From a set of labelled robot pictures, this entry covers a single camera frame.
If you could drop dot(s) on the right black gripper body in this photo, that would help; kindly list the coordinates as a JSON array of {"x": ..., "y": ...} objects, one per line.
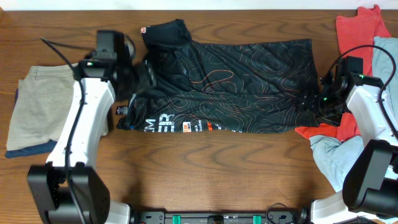
[{"x": 327, "y": 109}]

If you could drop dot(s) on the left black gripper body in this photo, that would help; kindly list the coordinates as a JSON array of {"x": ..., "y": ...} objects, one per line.
[{"x": 137, "y": 79}]

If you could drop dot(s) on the black orange patterned jersey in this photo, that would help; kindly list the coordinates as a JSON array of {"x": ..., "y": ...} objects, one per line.
[{"x": 250, "y": 88}]

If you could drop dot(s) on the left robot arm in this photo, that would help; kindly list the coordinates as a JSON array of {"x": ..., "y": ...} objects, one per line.
[{"x": 67, "y": 188}]

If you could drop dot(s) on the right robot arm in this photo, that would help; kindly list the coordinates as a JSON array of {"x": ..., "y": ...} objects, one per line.
[{"x": 367, "y": 193}]

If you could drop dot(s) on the light blue t-shirt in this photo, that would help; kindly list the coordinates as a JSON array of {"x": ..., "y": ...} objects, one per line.
[{"x": 334, "y": 157}]

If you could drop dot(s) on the folded beige trousers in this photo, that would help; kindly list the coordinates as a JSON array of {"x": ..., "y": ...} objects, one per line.
[{"x": 43, "y": 102}]

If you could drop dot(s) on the folded navy garment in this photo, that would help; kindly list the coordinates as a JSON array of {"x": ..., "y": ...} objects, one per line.
[{"x": 27, "y": 135}]

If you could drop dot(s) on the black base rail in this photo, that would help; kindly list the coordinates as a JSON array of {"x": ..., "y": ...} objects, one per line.
[{"x": 274, "y": 215}]

